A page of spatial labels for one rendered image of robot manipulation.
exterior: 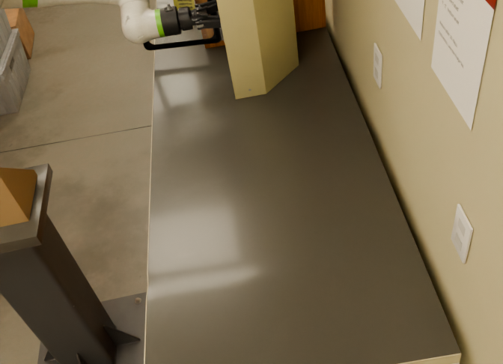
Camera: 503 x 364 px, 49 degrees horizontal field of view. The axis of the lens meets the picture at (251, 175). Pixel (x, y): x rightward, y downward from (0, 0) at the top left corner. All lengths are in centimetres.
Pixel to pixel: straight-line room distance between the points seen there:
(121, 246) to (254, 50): 140
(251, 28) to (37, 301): 118
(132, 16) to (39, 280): 93
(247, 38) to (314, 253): 75
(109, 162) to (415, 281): 230
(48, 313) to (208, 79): 102
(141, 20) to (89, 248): 140
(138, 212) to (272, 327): 176
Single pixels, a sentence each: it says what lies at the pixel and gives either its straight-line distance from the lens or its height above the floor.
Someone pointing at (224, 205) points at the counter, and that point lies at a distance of 158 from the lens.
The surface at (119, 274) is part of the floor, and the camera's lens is 275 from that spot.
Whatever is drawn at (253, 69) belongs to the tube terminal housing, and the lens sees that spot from 188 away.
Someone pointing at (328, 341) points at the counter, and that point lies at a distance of 131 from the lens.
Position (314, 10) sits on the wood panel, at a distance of 224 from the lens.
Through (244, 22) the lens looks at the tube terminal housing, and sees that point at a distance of 179.
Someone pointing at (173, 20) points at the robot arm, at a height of 122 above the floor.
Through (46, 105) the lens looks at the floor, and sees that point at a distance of 401.
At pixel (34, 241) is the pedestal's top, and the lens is 173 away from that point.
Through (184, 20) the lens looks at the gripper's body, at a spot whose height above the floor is 121.
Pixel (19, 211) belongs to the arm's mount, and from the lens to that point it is 175.
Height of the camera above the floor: 209
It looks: 44 degrees down
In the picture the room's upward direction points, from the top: 11 degrees counter-clockwise
